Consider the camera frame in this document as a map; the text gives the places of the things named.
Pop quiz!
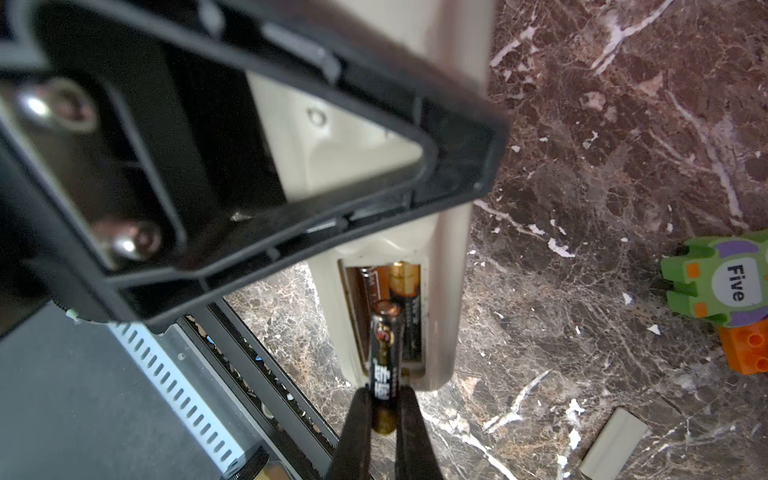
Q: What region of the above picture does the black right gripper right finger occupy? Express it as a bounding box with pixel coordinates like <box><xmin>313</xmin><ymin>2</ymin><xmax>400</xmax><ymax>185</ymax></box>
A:
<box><xmin>395</xmin><ymin>386</ymin><xmax>444</xmax><ymax>480</ymax></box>

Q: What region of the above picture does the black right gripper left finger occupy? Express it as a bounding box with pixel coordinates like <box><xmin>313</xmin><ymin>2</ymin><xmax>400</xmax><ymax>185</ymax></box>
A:
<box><xmin>324</xmin><ymin>387</ymin><xmax>373</xmax><ymax>480</ymax></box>

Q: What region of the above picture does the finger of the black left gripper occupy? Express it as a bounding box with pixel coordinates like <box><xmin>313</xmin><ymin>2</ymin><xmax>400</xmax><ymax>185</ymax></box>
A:
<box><xmin>1</xmin><ymin>1</ymin><xmax>508</xmax><ymax>331</ymax></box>

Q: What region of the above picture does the AA battery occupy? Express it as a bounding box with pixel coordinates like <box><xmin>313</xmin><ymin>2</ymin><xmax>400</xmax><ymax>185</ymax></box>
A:
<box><xmin>389</xmin><ymin>262</ymin><xmax>422</xmax><ymax>362</ymax></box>
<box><xmin>369</xmin><ymin>300</ymin><xmax>404</xmax><ymax>435</ymax></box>

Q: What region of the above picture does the grey battery cover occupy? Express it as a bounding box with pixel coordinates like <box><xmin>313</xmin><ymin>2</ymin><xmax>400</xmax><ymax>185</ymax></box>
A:
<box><xmin>579</xmin><ymin>407</ymin><xmax>649</xmax><ymax>480</ymax></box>

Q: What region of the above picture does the grey remote control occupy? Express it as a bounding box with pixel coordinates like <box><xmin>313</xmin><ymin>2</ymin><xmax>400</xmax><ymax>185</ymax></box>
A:
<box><xmin>246</xmin><ymin>1</ymin><xmax>496</xmax><ymax>391</ymax></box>

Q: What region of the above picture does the orange toy brick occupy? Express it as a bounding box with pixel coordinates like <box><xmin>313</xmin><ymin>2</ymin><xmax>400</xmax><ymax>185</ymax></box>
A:
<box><xmin>718</xmin><ymin>319</ymin><xmax>768</xmax><ymax>375</ymax></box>

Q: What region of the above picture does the green owl puzzle piece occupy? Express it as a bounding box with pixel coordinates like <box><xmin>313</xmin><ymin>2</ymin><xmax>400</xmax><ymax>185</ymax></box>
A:
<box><xmin>660</xmin><ymin>230</ymin><xmax>767</xmax><ymax>328</ymax></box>

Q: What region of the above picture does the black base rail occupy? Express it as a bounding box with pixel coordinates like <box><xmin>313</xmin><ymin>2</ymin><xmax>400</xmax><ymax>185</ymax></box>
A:
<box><xmin>176</xmin><ymin>299</ymin><xmax>338</xmax><ymax>479</ymax></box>

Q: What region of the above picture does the white slotted cable duct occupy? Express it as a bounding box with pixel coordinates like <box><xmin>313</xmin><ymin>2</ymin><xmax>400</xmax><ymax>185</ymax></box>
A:
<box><xmin>107</xmin><ymin>322</ymin><xmax>246</xmax><ymax>478</ymax></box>

